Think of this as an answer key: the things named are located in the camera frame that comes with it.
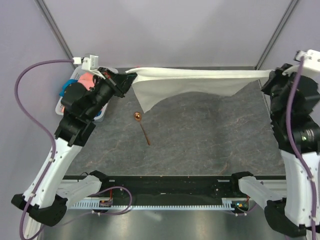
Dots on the white slotted cable duct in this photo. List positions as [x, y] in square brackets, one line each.
[164, 202]

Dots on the right aluminium frame post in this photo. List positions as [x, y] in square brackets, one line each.
[277, 32]

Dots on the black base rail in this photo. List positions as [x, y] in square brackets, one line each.
[176, 186]

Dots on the copper spoon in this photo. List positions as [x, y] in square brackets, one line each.
[138, 118]

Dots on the pink cloth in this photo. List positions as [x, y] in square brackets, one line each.
[75, 91]

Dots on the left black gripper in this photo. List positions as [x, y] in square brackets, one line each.
[120, 83]

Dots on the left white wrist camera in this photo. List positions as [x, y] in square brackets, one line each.
[88, 63]

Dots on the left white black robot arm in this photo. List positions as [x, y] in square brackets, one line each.
[43, 200]

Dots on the blue cloth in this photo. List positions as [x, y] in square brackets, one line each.
[63, 89]

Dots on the white cloth napkin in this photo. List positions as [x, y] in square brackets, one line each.
[154, 84]

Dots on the aluminium frame post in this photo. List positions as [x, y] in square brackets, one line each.
[45, 11]
[277, 32]

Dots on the white plastic basket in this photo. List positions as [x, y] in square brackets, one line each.
[76, 105]

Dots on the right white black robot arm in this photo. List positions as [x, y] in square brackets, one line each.
[293, 94]

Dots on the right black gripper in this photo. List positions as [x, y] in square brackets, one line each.
[276, 75]

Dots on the left aluminium frame post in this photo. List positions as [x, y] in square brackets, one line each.
[45, 11]

